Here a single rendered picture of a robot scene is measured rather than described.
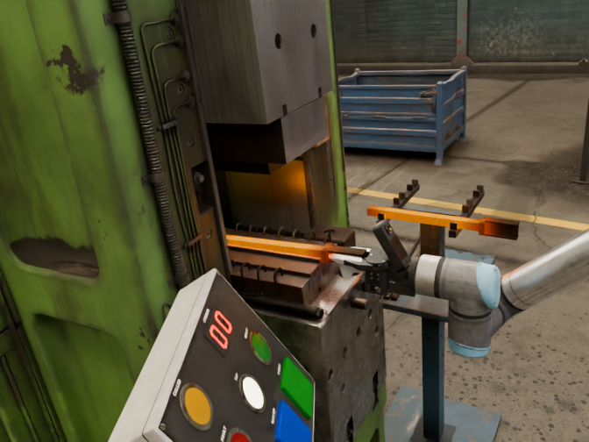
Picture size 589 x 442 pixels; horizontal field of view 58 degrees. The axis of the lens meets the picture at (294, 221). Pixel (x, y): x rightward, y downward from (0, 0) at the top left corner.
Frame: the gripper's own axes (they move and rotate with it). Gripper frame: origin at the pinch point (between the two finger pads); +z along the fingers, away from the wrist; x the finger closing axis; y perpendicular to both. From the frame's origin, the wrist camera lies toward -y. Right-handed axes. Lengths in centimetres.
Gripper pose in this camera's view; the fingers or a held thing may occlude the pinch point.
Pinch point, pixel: (335, 252)
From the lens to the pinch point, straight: 127.0
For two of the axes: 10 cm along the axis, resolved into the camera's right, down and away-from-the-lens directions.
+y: 0.9, 9.1, 4.0
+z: -8.8, -1.2, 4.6
